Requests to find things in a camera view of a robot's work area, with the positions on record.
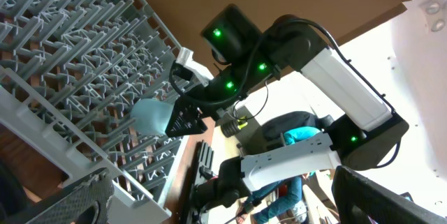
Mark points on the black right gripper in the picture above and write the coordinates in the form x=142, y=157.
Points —
x=231, y=85

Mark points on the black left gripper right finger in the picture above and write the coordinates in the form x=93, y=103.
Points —
x=361, y=200

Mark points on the person in teal shirt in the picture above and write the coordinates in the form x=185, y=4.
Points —
x=295, y=127

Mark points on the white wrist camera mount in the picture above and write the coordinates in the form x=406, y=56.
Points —
x=201, y=72

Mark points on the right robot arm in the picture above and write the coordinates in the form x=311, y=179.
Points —
x=366, y=135

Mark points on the grey dishwasher rack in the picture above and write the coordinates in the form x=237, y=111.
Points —
x=71, y=71

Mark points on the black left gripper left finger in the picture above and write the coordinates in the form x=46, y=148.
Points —
x=86, y=200

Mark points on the light blue cup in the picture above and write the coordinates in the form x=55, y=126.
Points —
x=151, y=116

